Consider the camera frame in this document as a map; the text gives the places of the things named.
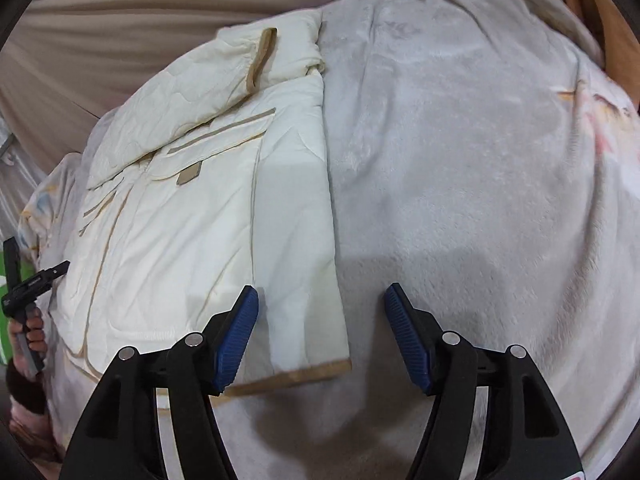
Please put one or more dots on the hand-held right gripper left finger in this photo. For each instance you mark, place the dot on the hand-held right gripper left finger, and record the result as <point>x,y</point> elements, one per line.
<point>239,340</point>

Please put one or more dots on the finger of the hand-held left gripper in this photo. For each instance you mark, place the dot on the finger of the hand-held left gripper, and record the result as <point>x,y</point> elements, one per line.
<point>56,269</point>

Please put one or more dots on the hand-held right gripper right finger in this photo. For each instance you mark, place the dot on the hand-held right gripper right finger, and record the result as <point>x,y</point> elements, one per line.
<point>406,340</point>

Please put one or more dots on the cream quilted jacket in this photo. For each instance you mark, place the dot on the cream quilted jacket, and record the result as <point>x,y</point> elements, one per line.
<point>200,220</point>

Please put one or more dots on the person's left forearm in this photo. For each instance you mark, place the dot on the person's left forearm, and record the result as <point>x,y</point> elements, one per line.
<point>25,390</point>

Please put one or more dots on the person's left hand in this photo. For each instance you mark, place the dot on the person's left hand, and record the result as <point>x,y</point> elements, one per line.
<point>34,332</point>

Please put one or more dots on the green plastic object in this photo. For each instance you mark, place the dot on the green plastic object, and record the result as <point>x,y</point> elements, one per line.
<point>11,272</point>

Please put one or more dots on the white translucent plastic sheet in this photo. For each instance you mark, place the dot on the white translucent plastic sheet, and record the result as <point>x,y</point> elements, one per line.
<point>12,180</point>

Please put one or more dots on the grey fleece printed blanket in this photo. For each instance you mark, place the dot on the grey fleece printed blanket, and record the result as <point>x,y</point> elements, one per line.
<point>450,185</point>

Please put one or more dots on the beige bed sheet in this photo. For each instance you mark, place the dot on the beige bed sheet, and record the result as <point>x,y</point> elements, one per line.
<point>125,35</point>

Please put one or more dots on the orange-brown cloth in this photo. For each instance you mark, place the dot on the orange-brown cloth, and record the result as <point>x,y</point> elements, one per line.
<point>595,15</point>

